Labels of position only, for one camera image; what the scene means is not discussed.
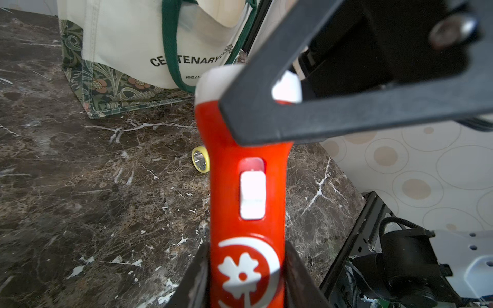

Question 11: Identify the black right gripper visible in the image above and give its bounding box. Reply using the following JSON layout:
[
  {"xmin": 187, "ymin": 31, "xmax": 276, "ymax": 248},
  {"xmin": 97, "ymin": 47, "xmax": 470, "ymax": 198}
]
[{"xmin": 219, "ymin": 1, "xmax": 492, "ymax": 146}]

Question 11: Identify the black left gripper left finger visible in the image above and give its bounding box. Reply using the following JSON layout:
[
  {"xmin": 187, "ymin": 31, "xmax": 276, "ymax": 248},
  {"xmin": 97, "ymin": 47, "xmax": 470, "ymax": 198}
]
[{"xmin": 165, "ymin": 243, "xmax": 210, "ymax": 308}]

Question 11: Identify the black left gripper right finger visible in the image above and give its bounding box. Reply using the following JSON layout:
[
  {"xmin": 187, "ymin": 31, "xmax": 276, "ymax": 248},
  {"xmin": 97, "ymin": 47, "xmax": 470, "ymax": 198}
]
[{"xmin": 284, "ymin": 241, "xmax": 331, "ymax": 308}]

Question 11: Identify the purple flashlight horizontal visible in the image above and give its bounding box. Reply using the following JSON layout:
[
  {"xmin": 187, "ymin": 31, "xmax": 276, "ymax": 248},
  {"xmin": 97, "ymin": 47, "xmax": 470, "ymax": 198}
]
[{"xmin": 191, "ymin": 145, "xmax": 210, "ymax": 174}]

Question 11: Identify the red flashlight with logo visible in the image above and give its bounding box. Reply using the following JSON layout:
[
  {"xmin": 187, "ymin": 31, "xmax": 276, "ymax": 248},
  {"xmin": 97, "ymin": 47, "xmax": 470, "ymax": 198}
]
[{"xmin": 195, "ymin": 64, "xmax": 293, "ymax": 307}]

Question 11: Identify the cream green tote bag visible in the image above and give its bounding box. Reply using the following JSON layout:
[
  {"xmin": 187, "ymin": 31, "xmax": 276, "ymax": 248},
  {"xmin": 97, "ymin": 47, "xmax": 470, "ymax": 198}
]
[{"xmin": 57, "ymin": 1, "xmax": 258, "ymax": 119}]

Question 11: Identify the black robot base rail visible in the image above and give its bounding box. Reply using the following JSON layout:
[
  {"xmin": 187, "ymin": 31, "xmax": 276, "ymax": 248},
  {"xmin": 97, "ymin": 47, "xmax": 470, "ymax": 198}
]
[{"xmin": 320, "ymin": 191, "xmax": 394, "ymax": 307}]

